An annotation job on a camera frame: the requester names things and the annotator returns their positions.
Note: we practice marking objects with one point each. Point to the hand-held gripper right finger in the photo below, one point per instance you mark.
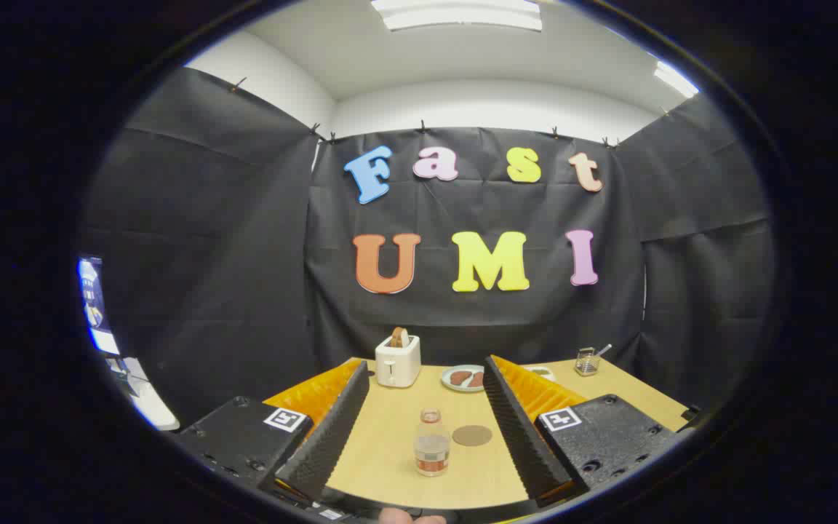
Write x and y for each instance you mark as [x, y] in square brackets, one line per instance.
[517, 437]

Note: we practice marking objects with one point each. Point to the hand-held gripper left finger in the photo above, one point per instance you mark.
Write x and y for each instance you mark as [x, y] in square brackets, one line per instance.
[332, 437]

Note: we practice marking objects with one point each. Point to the round brown coaster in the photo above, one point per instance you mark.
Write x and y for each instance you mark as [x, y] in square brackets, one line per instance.
[472, 435]

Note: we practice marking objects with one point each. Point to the clear plastic juice bottle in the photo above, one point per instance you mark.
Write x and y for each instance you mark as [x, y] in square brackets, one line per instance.
[431, 451]

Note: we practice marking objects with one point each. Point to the wooden table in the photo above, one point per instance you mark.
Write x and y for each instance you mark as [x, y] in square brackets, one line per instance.
[397, 422]

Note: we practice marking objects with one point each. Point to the white condiment tray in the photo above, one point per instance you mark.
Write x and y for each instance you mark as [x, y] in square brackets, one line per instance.
[541, 372]

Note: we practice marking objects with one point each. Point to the brown food piece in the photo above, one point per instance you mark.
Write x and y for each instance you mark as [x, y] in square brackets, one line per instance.
[460, 378]
[477, 379]

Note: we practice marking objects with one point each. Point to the pale round plate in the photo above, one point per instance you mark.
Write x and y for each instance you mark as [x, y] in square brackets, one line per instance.
[448, 384]

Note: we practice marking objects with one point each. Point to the white toaster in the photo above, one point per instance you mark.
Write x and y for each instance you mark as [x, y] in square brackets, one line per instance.
[397, 364]

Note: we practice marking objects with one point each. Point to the slice of toast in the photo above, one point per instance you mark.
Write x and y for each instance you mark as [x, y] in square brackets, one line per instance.
[399, 337]

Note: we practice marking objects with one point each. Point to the white spoon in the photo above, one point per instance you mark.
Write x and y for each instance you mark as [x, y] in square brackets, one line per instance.
[603, 350]

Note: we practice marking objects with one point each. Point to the black backdrop cloth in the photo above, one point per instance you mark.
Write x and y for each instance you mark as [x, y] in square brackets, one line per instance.
[244, 255]

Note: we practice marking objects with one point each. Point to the bright window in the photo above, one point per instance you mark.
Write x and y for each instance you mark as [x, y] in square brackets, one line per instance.
[95, 306]

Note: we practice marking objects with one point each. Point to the small ceiling light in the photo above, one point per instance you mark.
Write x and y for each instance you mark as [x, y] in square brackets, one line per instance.
[675, 78]

